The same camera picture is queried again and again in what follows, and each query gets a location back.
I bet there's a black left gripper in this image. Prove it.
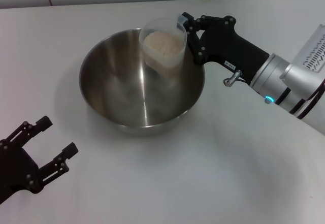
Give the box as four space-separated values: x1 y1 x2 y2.
197 15 270 83

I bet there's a clear plastic cup of rice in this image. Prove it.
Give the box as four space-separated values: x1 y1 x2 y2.
139 17 188 78

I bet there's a large stainless steel mixing bowl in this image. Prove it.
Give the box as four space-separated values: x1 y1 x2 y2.
78 27 206 137

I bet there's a right gripper metal cable connector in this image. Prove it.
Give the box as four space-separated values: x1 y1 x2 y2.
223 69 243 87

